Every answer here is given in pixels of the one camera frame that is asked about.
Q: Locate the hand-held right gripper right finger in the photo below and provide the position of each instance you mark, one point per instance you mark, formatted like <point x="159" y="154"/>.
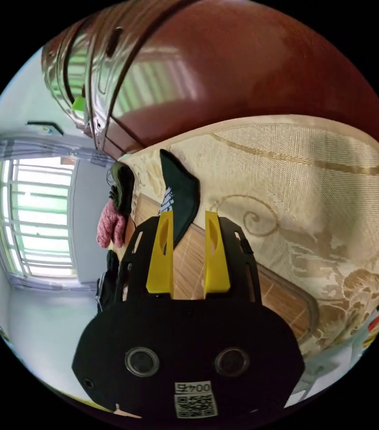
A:
<point x="216" y="268"/>

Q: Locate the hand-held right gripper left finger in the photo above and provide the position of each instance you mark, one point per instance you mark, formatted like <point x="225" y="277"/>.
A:
<point x="160" y="268"/>

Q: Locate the dark green long sleeve shirt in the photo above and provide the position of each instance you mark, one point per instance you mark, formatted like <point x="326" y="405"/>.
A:
<point x="182" y="198"/>

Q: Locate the person's right hand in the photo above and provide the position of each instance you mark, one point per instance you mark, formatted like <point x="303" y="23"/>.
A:
<point x="125" y="413"/>

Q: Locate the pile of clothes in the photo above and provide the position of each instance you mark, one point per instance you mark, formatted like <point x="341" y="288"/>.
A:
<point x="111" y="223"/>

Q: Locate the bed with beige patterned quilt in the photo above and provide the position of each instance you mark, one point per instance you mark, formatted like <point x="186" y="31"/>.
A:
<point x="293" y="188"/>

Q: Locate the window with white bars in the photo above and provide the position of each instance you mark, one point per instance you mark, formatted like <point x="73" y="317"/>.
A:
<point x="38" y="218"/>

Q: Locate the glossy red-brown cupboard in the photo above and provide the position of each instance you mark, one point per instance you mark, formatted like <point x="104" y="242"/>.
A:
<point x="75" y="67"/>

